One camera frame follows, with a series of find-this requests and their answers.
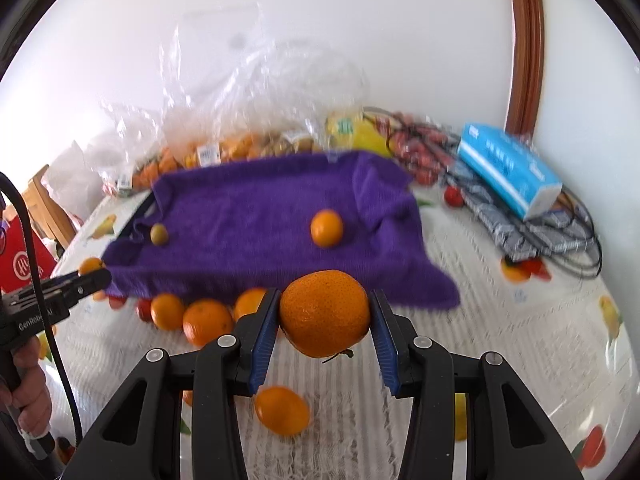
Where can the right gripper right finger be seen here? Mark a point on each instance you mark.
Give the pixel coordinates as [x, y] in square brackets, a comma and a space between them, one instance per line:
[509, 434]

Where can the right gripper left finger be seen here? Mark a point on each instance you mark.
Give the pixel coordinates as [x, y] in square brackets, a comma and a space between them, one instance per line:
[137, 434]

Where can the small orange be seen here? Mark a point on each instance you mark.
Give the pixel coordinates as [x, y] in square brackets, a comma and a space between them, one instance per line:
[326, 228]
[90, 265]

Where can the small red apple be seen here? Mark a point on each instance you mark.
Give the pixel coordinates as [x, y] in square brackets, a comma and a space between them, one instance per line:
[143, 308]

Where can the large round orange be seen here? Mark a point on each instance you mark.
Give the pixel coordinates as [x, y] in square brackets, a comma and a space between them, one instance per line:
[206, 320]

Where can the oval orange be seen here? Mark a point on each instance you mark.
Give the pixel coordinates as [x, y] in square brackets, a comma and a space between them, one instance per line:
[282, 411]

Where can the green kiwi fruit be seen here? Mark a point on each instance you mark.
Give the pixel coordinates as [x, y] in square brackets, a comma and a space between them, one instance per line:
[159, 235]

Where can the large orange with stem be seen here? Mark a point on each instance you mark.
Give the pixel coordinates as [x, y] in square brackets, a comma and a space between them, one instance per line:
[324, 313]

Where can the bag of red fruits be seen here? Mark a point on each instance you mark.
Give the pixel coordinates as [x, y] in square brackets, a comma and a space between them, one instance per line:
[422, 147]

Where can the person's left hand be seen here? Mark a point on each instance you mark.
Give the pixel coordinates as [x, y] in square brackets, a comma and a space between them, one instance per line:
[32, 397]

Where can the red paper bag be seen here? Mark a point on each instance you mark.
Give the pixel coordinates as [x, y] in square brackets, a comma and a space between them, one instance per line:
[14, 261]

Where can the small red tomato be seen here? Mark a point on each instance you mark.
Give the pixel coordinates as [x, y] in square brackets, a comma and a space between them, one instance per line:
[116, 302]

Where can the wooden chair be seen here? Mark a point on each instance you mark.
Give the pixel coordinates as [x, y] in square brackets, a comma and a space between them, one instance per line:
[50, 218]

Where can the white fruit print tablecloth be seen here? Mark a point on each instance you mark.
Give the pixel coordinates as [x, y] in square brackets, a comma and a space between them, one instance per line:
[550, 329]

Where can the medium orange on table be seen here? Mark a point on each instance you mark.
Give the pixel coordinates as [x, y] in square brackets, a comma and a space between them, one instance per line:
[167, 312]

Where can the black tray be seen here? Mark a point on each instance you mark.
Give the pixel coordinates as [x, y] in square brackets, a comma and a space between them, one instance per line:
[143, 211]

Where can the white plastic bag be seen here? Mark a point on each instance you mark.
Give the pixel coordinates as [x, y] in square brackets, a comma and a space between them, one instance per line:
[72, 184]

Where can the orange near towel edge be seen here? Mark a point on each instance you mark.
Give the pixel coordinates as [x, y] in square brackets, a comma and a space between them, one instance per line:
[248, 302]

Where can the clear bag of oranges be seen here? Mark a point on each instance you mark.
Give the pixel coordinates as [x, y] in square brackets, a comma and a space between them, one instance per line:
[132, 152]

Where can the purple towel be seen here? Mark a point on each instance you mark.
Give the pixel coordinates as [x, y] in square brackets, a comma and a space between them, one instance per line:
[246, 224]

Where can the red cherry tomato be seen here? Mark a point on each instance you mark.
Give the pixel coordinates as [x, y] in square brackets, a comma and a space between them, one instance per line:
[453, 197]

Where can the blue tissue pack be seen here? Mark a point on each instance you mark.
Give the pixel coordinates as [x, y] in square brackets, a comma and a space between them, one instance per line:
[519, 177]

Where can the clear bag of kumquats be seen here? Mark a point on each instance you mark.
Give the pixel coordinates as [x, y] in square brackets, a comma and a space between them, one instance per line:
[228, 84]

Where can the yellow snack bag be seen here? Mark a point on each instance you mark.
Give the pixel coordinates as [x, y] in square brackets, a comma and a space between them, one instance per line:
[355, 133]

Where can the brown wooden door frame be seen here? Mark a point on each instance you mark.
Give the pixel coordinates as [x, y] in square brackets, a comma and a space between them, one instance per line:
[527, 66]

